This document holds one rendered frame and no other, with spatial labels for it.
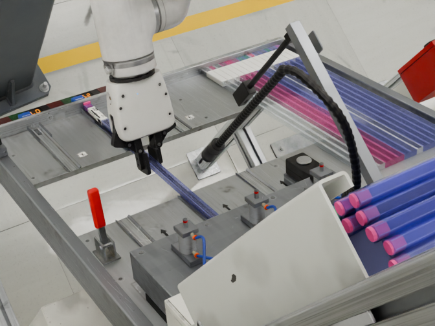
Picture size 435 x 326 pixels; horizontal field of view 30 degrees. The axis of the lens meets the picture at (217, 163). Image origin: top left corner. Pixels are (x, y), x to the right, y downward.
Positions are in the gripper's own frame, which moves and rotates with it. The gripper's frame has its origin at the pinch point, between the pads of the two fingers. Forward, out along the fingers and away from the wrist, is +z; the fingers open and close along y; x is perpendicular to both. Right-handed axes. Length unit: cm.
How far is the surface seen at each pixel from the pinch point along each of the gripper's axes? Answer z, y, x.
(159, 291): 2.3, -16.9, -35.4
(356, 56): 29, 120, 91
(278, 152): 46, 75, 78
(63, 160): -0.8, -11.3, 10.6
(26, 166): -1.2, -17.4, 12.9
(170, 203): 3.1, -3.0, -12.1
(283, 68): -27, -5, -52
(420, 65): 9, 79, 18
